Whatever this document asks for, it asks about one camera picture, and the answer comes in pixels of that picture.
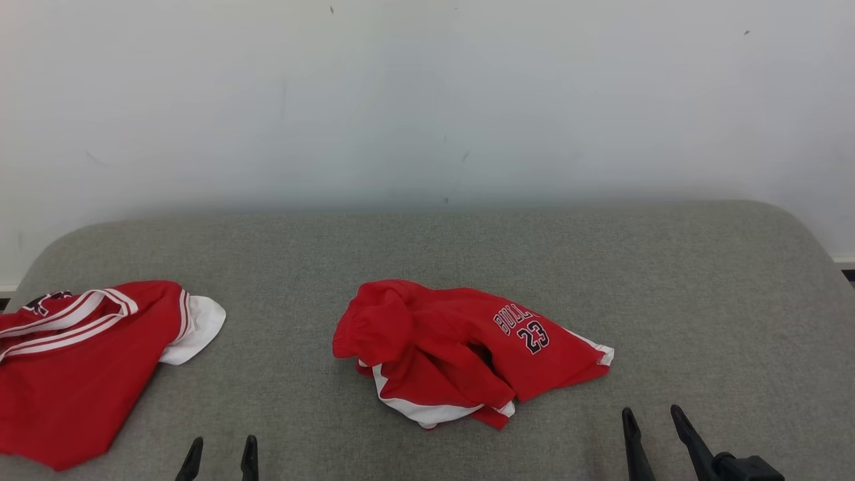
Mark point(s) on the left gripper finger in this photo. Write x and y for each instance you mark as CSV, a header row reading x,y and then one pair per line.
x,y
191,462
249,461

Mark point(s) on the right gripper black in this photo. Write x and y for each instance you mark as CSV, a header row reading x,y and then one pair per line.
x,y
748,469

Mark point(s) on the red basketball jersey white trim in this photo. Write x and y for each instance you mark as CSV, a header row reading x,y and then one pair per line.
x,y
67,387

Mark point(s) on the red Bulls 23 shorts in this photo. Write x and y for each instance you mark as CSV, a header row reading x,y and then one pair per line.
x,y
434,334

